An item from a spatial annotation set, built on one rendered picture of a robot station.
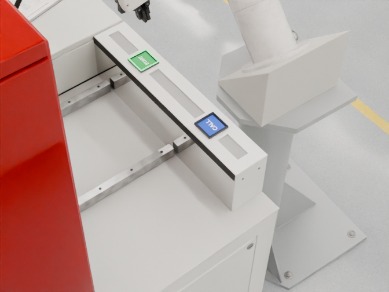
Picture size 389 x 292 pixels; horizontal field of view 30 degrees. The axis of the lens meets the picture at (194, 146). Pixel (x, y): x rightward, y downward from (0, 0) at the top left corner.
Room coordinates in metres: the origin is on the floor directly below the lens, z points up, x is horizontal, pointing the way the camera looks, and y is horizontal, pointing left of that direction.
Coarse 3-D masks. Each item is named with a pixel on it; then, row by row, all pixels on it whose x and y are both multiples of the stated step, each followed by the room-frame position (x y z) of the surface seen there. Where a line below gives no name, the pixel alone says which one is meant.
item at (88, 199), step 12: (168, 144) 1.10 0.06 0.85; (156, 156) 1.06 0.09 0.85; (168, 156) 1.08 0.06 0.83; (132, 168) 1.02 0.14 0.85; (144, 168) 1.03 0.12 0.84; (108, 180) 0.99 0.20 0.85; (120, 180) 0.99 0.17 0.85; (132, 180) 1.01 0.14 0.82; (96, 192) 0.95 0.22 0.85; (108, 192) 0.96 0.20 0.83; (84, 204) 0.92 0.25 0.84
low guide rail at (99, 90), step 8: (104, 80) 1.31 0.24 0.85; (96, 88) 1.28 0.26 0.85; (104, 88) 1.28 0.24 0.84; (80, 96) 1.25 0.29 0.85; (88, 96) 1.25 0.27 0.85; (96, 96) 1.26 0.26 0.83; (64, 104) 1.22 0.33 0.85; (72, 104) 1.22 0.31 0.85; (80, 104) 1.23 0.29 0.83; (64, 112) 1.20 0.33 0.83
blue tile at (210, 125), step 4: (212, 116) 1.09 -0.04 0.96; (204, 120) 1.08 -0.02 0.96; (208, 120) 1.08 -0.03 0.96; (212, 120) 1.08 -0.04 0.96; (216, 120) 1.08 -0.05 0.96; (200, 124) 1.07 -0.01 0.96; (204, 124) 1.07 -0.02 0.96; (208, 124) 1.07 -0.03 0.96; (212, 124) 1.07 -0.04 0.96; (216, 124) 1.07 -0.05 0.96; (220, 124) 1.07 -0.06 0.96; (204, 128) 1.06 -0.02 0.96; (208, 128) 1.06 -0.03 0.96; (212, 128) 1.06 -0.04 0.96; (216, 128) 1.06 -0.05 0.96; (220, 128) 1.06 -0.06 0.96; (208, 132) 1.04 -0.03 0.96; (212, 132) 1.05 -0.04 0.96
